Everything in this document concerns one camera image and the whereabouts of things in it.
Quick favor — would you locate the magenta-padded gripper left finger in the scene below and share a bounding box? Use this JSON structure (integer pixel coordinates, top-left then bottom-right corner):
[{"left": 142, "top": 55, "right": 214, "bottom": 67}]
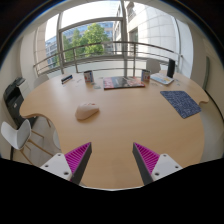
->
[{"left": 39, "top": 141, "right": 93, "bottom": 185}]

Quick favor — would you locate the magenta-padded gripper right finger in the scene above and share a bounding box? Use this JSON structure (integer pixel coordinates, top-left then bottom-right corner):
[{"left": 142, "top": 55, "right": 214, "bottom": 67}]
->
[{"left": 132, "top": 142, "right": 184, "bottom": 186}]

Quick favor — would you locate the beige computer mouse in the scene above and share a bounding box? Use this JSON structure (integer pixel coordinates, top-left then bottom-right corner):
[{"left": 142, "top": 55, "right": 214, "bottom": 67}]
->
[{"left": 74, "top": 102, "right": 100, "bottom": 121}]

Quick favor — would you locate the blue patterned mouse pad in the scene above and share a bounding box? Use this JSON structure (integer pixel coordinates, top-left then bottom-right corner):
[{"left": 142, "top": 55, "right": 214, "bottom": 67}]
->
[{"left": 159, "top": 90, "right": 202, "bottom": 120}]

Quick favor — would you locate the white chair with wooden legs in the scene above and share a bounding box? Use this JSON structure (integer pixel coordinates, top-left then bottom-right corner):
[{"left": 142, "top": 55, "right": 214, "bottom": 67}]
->
[{"left": 0, "top": 119, "right": 54, "bottom": 164}]

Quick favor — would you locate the black printer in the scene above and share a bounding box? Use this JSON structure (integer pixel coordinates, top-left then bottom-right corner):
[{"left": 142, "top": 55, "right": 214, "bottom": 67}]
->
[{"left": 2, "top": 77, "right": 38, "bottom": 129}]

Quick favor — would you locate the small dark blue stapler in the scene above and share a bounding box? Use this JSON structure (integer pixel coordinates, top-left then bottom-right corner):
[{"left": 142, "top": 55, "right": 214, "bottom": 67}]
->
[{"left": 60, "top": 74, "right": 74, "bottom": 85}]

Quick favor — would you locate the light blue cover magazine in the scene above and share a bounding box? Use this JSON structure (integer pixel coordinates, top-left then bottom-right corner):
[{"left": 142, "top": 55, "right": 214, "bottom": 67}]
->
[{"left": 149, "top": 72, "right": 175, "bottom": 86}]

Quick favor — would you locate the red cover magazine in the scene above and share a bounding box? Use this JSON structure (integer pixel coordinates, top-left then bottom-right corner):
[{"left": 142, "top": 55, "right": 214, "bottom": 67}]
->
[{"left": 102, "top": 75, "right": 146, "bottom": 91}]

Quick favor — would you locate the white printed can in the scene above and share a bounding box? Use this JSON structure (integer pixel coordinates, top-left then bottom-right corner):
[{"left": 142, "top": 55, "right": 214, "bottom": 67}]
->
[{"left": 83, "top": 70, "right": 95, "bottom": 84}]

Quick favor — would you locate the black cylinder bottle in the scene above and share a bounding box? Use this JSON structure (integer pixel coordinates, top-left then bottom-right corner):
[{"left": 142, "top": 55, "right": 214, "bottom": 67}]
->
[{"left": 166, "top": 58, "right": 176, "bottom": 79}]

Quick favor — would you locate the metal balcony railing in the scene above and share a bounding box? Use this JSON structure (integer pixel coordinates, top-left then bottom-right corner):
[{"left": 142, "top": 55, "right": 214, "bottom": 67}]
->
[{"left": 33, "top": 41, "right": 184, "bottom": 76}]

